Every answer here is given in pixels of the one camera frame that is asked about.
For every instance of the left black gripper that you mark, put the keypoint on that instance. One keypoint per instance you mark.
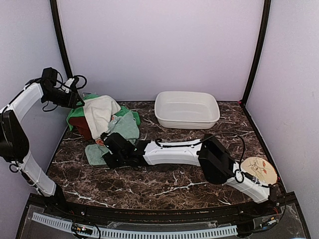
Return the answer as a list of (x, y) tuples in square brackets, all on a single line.
[(72, 104)]

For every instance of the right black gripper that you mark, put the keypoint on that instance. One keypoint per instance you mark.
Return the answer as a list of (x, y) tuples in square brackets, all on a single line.
[(112, 163)]

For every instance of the mint green panda towel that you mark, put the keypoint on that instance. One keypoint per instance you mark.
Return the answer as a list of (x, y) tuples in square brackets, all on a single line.
[(125, 122)]

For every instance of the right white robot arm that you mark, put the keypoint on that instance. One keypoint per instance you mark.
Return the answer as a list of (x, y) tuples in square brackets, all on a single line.
[(217, 165)]

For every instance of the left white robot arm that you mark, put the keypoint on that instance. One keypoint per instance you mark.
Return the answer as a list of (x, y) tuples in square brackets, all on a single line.
[(14, 143)]

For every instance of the bright green towel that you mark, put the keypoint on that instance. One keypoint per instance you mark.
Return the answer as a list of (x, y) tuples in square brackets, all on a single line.
[(79, 112)]

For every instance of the dark red towel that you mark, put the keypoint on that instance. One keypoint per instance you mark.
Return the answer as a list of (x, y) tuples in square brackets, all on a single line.
[(82, 126)]

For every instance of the cream white towel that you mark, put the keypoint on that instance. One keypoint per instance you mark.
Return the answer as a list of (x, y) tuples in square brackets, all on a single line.
[(98, 113)]

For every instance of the white plastic basin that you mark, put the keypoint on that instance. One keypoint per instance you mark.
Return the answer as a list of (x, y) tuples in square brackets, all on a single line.
[(186, 110)]

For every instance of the round floral coaster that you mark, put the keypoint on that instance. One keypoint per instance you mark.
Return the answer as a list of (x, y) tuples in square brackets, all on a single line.
[(261, 169)]

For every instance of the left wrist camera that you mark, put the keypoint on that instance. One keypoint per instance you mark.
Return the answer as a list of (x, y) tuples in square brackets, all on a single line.
[(70, 85)]

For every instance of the left black frame post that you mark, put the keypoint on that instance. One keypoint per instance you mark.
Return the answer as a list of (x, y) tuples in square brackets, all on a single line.
[(60, 38)]

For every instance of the black frame post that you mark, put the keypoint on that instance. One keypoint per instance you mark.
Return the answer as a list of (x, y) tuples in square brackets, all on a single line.
[(60, 38), (258, 51)]

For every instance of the white slotted cable duct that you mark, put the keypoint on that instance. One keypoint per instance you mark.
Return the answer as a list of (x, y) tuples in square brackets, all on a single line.
[(117, 230)]

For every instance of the black front rail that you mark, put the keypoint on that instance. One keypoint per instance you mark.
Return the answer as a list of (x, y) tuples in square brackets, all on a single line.
[(224, 206)]

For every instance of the right black frame post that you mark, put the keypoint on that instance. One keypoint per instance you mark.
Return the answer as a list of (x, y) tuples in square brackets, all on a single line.
[(258, 51)]

